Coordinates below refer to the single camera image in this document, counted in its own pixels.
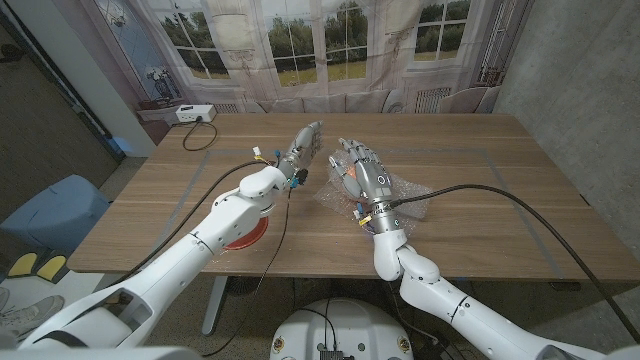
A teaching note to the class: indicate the grey sneaker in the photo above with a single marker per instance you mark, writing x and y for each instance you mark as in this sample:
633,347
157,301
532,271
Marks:
30,317

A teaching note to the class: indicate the blue plastic floor object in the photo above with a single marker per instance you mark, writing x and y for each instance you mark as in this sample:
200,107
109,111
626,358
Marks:
121,145

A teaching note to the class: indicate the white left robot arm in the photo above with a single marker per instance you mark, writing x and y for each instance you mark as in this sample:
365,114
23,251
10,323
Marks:
200,240

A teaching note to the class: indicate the white power strip box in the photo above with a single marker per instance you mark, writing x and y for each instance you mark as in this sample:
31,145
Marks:
195,113

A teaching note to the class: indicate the black round floor object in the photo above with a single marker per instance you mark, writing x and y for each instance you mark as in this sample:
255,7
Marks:
245,286

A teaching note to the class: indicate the yellow slipper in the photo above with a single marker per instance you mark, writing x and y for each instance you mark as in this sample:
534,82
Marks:
52,265
22,265

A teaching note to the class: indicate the printed window backdrop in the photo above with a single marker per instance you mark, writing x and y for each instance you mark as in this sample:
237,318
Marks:
300,50

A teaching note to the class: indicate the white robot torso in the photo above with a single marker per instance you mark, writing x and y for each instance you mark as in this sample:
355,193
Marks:
345,325

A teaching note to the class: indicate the blue upholstered seat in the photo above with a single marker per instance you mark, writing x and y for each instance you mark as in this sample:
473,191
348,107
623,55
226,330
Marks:
55,215

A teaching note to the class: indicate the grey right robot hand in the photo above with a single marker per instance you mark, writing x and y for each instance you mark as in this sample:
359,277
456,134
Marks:
372,180

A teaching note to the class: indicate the clear bubble wrap sheet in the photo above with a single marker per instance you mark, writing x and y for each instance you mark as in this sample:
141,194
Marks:
410,197

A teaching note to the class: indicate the black floor device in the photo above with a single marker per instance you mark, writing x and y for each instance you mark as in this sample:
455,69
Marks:
437,351

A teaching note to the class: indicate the red dish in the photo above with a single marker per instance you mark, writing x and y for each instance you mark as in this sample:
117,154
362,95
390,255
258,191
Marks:
250,237

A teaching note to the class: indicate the white table leg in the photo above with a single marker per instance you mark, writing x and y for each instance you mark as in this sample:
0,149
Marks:
215,305

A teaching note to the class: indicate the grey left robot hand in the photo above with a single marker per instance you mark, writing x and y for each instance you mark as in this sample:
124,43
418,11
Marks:
302,150

